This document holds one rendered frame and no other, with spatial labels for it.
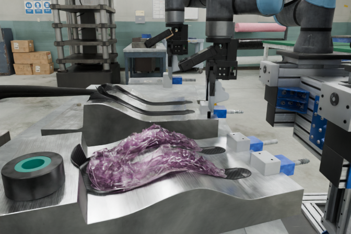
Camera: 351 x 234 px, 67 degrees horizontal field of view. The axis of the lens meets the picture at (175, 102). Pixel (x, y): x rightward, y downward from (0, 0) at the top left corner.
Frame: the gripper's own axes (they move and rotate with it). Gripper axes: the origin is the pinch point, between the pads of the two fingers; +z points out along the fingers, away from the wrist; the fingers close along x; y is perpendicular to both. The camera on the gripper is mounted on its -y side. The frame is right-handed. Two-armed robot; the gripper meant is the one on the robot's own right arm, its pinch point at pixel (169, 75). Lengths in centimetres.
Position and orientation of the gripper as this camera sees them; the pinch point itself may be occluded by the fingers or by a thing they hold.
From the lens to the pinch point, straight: 107.3
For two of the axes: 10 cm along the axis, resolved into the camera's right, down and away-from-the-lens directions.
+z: 0.0, 9.6, 2.7
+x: -0.1, -2.7, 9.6
